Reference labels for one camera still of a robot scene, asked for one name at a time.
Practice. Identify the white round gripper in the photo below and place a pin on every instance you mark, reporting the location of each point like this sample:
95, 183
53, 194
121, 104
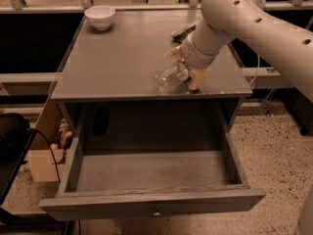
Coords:
193, 55

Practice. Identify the clear plastic water bottle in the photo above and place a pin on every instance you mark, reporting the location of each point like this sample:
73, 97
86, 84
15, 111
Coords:
170, 79

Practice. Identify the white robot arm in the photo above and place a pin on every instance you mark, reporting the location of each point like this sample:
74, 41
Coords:
289, 49

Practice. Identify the grey open top drawer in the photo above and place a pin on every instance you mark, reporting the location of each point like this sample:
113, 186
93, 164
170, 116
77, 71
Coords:
130, 183

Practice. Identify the green snack bag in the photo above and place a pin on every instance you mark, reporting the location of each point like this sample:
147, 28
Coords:
181, 34

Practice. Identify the grey wooden cabinet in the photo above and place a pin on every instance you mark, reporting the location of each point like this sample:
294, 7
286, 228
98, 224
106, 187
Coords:
108, 90

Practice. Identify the white ceramic bowl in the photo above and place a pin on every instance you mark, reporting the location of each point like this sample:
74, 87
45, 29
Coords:
100, 17

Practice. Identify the toys in cardboard box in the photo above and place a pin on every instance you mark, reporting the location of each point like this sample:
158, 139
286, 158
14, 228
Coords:
63, 138

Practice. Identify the cardboard box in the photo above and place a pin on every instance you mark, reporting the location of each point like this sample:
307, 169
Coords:
41, 158

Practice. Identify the black chair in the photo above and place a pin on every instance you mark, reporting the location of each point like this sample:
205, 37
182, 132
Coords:
16, 137

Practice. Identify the metal frame rail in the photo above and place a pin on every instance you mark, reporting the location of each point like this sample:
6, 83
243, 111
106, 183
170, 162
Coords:
265, 78

